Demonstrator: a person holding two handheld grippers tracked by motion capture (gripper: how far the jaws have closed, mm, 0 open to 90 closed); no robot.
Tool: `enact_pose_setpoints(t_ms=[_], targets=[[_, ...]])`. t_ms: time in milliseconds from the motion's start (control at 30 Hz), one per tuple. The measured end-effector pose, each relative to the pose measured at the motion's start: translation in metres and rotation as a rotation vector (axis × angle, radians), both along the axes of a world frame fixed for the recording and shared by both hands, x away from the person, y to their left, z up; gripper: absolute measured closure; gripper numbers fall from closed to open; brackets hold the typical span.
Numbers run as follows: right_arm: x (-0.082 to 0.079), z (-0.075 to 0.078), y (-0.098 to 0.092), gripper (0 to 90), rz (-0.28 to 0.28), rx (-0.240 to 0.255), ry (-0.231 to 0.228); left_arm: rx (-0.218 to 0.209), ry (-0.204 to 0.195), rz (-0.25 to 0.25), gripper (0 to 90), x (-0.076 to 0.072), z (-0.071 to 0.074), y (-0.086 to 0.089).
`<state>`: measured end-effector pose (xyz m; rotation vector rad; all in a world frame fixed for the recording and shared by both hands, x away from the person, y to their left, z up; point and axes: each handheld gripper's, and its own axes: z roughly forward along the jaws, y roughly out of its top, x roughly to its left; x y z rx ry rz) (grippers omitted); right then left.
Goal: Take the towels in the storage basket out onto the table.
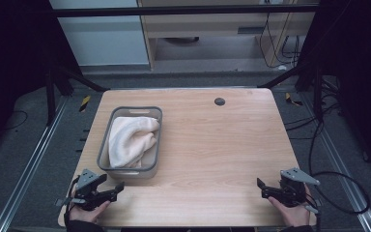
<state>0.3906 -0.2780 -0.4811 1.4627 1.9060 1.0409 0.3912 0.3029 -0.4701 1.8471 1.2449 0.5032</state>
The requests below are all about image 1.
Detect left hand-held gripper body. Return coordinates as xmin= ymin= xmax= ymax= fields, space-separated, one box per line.
xmin=55 ymin=168 xmax=111 ymax=212

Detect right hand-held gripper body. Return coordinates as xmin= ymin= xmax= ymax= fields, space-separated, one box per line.
xmin=277 ymin=167 xmax=321 ymax=215

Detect person's left hand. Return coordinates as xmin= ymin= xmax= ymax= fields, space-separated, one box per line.
xmin=69 ymin=199 xmax=112 ymax=224

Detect person's right hand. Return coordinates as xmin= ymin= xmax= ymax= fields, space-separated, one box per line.
xmin=267 ymin=184 xmax=314 ymax=228

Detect white towel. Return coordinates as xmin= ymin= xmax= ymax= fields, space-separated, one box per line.
xmin=107 ymin=115 xmax=160 ymax=169

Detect grey plastic basket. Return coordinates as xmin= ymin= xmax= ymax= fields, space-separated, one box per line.
xmin=96 ymin=105 xmax=164 ymax=180

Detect yellow black tape strip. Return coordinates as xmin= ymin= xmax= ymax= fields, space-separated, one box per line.
xmin=78 ymin=95 xmax=92 ymax=113
xmin=284 ymin=92 xmax=304 ymax=107

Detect black metal stand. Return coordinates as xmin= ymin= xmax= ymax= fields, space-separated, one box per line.
xmin=256 ymin=59 xmax=325 ymax=124
xmin=43 ymin=63 xmax=111 ymax=128

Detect dark curtain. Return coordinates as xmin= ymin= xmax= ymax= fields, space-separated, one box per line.
xmin=298 ymin=0 xmax=371 ymax=182
xmin=0 ymin=0 xmax=82 ymax=162

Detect white cabinet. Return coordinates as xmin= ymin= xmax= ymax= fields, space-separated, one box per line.
xmin=48 ymin=0 xmax=150 ymax=68

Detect light wooden desk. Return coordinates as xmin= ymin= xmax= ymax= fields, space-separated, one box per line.
xmin=136 ymin=0 xmax=321 ymax=70

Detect aluminium floor rail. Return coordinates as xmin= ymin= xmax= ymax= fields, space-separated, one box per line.
xmin=300 ymin=95 xmax=371 ymax=232
xmin=0 ymin=96 xmax=71 ymax=232

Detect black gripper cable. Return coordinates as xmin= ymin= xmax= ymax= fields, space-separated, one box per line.
xmin=305 ymin=122 xmax=371 ymax=232

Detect black floor cables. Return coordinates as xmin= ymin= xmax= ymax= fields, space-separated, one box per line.
xmin=284 ymin=76 xmax=352 ymax=141

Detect thin black floor cable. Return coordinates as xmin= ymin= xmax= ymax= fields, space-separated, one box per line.
xmin=0 ymin=109 xmax=29 ymax=131

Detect black hanging cables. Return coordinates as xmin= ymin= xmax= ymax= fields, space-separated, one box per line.
xmin=258 ymin=12 xmax=301 ymax=70

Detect black horizontal frame bar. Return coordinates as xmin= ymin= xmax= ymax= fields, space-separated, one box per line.
xmin=49 ymin=4 xmax=320 ymax=18

